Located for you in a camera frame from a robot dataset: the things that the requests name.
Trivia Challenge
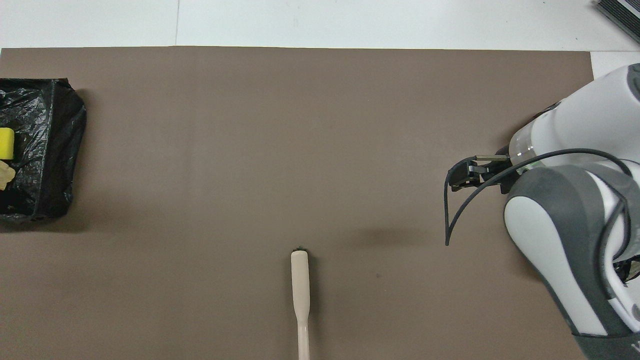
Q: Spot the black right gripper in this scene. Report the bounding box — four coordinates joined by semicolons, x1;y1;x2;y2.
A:
448;152;516;195

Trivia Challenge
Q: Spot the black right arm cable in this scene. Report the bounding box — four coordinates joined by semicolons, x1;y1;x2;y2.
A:
444;148;640;247

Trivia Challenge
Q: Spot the yellow notched sponge piece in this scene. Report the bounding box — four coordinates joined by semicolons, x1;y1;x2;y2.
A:
0;127;16;161

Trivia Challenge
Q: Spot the boxy bin with black bag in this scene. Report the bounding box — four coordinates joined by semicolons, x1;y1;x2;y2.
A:
0;77;87;224

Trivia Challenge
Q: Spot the dark striped device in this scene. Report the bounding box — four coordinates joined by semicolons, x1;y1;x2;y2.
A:
595;0;640;46

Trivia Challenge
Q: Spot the pale bread piece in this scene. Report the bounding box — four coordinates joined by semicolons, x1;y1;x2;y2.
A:
0;161;17;191

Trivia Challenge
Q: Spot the brown table mat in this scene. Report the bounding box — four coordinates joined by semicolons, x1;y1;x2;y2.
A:
0;46;596;360

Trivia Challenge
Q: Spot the beige hand brush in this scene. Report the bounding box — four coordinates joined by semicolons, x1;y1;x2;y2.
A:
291;247;312;360

